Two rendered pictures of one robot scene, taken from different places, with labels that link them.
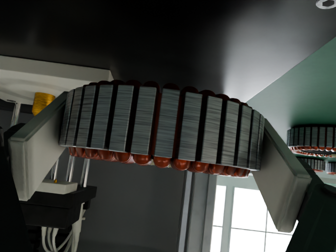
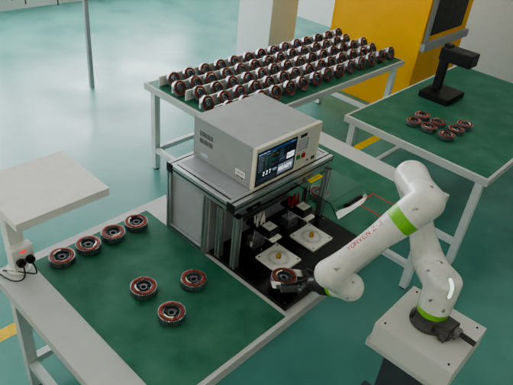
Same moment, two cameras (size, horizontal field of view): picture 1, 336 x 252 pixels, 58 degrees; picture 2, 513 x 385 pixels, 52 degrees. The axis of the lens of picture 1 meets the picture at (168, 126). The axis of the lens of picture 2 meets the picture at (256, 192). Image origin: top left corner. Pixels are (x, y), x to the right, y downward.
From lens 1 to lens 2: 221 cm
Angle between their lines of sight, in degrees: 54
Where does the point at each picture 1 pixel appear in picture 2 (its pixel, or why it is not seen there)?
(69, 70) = not seen: hidden behind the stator
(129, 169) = (229, 226)
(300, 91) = (242, 292)
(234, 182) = not seen: outside the picture
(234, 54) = (277, 292)
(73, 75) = not seen: hidden behind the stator
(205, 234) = (237, 244)
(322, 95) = (237, 293)
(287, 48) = (276, 297)
